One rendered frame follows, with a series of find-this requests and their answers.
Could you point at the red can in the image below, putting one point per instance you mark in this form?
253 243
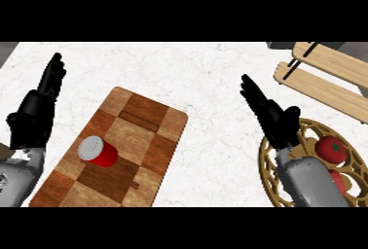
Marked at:
97 152

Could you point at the round golden openwork placemat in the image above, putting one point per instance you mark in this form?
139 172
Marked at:
352 155

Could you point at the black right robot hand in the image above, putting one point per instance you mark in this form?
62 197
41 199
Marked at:
275 120

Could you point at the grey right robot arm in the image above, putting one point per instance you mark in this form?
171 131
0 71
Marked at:
309 181

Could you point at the wooden tiered shelf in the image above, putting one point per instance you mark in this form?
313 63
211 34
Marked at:
329 76

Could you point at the brown checkered cutting board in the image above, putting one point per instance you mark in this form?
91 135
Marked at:
112 149

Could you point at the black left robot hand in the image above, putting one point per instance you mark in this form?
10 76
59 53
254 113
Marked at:
35 107

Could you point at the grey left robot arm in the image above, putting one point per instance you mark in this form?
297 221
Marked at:
19 176

